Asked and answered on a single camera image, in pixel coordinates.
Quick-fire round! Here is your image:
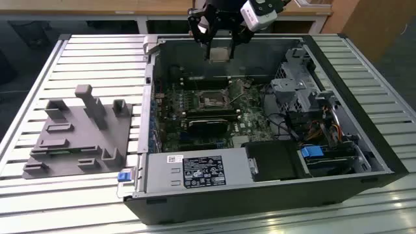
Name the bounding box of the black fan shroud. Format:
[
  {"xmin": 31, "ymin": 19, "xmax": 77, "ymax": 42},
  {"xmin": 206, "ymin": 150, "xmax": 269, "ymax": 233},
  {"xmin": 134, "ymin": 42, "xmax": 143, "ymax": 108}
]
[{"xmin": 241, "ymin": 140, "xmax": 311, "ymax": 182}]

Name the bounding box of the metal drive cage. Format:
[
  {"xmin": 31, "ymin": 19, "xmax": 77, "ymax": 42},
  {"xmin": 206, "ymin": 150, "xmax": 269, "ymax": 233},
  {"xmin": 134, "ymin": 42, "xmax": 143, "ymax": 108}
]
[{"xmin": 269, "ymin": 47, "xmax": 337, "ymax": 113}]

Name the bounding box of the grey parts rack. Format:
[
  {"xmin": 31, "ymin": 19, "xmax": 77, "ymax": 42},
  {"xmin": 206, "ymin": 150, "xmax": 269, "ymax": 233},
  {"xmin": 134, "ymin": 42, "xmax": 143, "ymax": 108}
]
[{"xmin": 21, "ymin": 84, "xmax": 133, "ymax": 180}]

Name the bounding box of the black mesh bin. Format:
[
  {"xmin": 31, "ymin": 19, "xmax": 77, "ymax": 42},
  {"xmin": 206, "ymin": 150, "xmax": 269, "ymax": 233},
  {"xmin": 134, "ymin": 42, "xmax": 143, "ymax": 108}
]
[{"xmin": 7, "ymin": 20, "xmax": 51, "ymax": 49}]

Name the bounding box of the orange yellow wire bundle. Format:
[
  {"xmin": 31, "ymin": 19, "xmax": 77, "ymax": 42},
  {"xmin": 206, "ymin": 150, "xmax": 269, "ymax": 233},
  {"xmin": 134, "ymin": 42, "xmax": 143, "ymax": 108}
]
[{"xmin": 305, "ymin": 119, "xmax": 345, "ymax": 147}]

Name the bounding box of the silver CPU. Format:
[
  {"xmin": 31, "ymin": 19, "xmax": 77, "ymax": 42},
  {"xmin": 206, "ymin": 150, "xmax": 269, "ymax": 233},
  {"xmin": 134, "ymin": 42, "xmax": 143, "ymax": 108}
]
[{"xmin": 209, "ymin": 46, "xmax": 231, "ymax": 63}]

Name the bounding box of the black graphics card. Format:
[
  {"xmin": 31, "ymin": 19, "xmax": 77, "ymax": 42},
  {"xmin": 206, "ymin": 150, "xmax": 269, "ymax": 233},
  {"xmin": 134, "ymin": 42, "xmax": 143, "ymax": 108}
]
[{"xmin": 186, "ymin": 118, "xmax": 229, "ymax": 136}]

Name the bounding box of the black cable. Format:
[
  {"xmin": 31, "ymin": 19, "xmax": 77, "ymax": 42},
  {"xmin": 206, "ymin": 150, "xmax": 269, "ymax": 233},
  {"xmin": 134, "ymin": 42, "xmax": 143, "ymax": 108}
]
[{"xmin": 265, "ymin": 113, "xmax": 299, "ymax": 142}]

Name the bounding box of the silver power supply unit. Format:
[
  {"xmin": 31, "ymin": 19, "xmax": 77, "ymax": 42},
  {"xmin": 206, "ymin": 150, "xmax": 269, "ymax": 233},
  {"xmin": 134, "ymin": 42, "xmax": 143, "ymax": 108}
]
[{"xmin": 142, "ymin": 147, "xmax": 254, "ymax": 193}]

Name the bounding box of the green motherboard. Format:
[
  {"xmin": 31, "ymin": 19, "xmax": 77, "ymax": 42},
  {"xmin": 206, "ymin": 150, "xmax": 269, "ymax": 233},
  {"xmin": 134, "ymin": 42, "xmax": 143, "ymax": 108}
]
[{"xmin": 150, "ymin": 78, "xmax": 293, "ymax": 153}]

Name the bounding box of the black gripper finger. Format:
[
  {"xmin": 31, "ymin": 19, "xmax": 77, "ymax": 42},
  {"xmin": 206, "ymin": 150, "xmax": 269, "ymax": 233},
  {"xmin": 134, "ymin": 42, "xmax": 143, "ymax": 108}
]
[
  {"xmin": 226, "ymin": 14, "xmax": 255, "ymax": 60},
  {"xmin": 186, "ymin": 4, "xmax": 217, "ymax": 60}
]

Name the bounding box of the wooden cabinet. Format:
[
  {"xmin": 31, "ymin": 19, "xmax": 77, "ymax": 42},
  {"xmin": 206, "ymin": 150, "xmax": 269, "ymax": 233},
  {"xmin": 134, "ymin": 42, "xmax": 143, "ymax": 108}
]
[{"xmin": 321, "ymin": 0, "xmax": 416, "ymax": 63}]

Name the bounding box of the black PC case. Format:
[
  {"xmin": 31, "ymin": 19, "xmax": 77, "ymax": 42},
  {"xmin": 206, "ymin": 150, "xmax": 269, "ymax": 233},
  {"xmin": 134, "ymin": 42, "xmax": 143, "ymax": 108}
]
[{"xmin": 122, "ymin": 33, "xmax": 409, "ymax": 225}]

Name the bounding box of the blue disk carrier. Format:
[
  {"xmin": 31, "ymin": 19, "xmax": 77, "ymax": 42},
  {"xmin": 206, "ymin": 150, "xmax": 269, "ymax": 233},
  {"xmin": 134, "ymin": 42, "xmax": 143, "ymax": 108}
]
[{"xmin": 299, "ymin": 145, "xmax": 323, "ymax": 159}]

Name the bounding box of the black RAM slots block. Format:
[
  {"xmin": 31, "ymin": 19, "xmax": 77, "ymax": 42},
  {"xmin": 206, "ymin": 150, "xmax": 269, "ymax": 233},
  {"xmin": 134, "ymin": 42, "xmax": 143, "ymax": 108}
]
[{"xmin": 181, "ymin": 75, "xmax": 229, "ymax": 90}]

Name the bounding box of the black RAM stick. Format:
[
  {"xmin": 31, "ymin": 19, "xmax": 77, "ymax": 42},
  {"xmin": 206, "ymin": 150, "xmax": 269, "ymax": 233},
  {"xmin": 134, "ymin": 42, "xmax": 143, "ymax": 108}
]
[
  {"xmin": 186, "ymin": 113, "xmax": 237, "ymax": 120},
  {"xmin": 186, "ymin": 109, "xmax": 237, "ymax": 117}
]

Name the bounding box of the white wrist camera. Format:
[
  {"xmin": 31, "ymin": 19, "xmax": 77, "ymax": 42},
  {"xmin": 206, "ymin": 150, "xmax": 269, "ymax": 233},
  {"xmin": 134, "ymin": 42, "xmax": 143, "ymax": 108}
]
[{"xmin": 239, "ymin": 0, "xmax": 278, "ymax": 31}]

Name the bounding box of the green RAM stick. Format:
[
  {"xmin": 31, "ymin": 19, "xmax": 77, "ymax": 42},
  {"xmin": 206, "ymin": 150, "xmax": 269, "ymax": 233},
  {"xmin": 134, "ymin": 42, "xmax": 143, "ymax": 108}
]
[{"xmin": 47, "ymin": 148, "xmax": 98, "ymax": 155}]

